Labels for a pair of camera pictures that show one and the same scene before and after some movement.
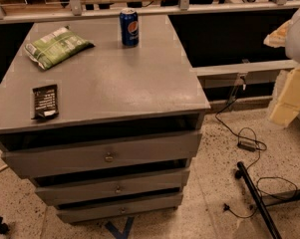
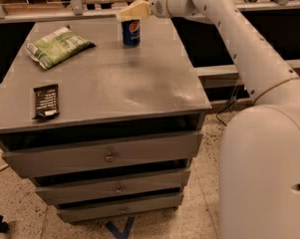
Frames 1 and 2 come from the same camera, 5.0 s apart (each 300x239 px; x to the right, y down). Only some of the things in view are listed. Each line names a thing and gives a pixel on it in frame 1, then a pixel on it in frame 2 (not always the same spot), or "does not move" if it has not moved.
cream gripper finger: [293, 99] -> [156, 6]
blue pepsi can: [130, 30] does not move
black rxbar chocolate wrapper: [46, 102] does not move
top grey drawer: [49, 161] does not move
